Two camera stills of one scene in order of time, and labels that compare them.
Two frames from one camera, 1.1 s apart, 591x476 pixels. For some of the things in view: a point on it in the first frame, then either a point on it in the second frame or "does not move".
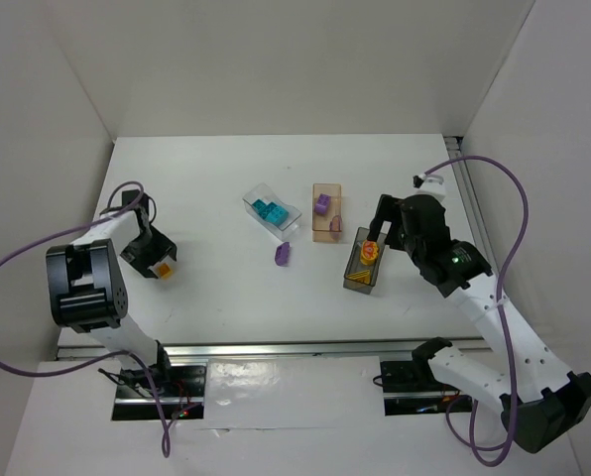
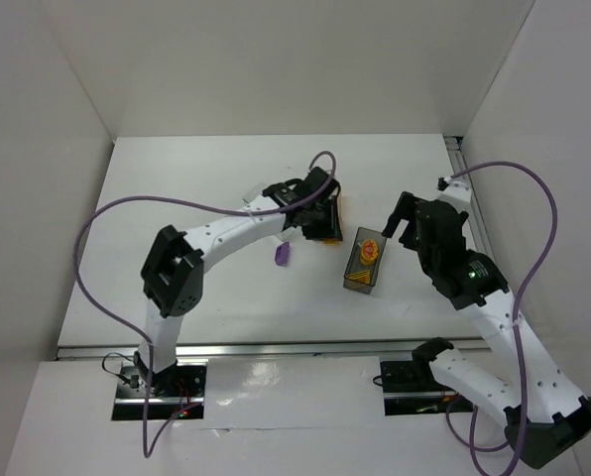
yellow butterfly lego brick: [369, 252] does not move
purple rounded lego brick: [282, 254] does not move
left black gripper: [153, 254] → [322, 230]
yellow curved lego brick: [360, 276] does not move
